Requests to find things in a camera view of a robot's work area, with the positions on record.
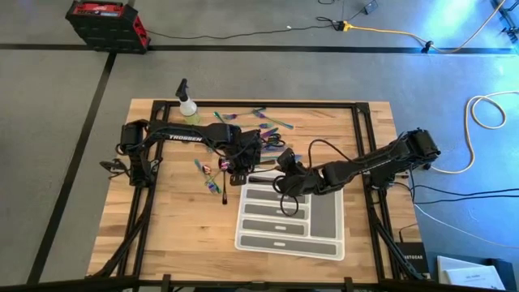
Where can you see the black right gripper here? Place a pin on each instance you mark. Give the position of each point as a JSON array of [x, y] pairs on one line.
[[302, 180]]

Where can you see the black metal stand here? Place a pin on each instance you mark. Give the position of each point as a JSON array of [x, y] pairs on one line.
[[507, 20]]

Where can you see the black aluminium table frame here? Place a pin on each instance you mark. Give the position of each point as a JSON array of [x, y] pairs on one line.
[[259, 104]]

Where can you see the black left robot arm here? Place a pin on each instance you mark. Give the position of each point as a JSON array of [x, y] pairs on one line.
[[182, 136]]

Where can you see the small iridescent purple spoon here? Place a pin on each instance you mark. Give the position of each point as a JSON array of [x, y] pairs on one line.
[[224, 165]]

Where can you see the iridescent blue cutlery piece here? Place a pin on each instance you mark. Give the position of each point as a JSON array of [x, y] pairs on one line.
[[213, 186]]

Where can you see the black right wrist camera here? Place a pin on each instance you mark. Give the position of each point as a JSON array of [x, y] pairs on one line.
[[286, 157]]

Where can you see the spray bottle with yellow liquid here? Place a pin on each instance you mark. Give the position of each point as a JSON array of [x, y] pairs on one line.
[[188, 107]]

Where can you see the black network switch box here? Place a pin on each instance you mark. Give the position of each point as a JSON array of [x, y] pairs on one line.
[[413, 259]]

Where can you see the small black power adapter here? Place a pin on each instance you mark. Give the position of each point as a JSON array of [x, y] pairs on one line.
[[370, 7]]

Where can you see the white plastic cutlery tray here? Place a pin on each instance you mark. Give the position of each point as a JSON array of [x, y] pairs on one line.
[[324, 211]]

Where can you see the red and black tool box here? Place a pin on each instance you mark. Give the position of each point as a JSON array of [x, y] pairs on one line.
[[107, 24]]

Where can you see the iridescent blue purple knife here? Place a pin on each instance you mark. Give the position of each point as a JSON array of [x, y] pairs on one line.
[[272, 149]]

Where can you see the iridescent teal purple fork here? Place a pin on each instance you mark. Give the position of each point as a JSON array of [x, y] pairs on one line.
[[275, 121]]

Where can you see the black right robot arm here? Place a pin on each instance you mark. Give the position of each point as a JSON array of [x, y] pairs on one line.
[[377, 162]]

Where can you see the rainbow spoon with red bowl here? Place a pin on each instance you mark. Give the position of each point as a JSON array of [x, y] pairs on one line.
[[207, 169]]

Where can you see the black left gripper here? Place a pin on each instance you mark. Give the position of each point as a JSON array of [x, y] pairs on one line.
[[247, 150]]

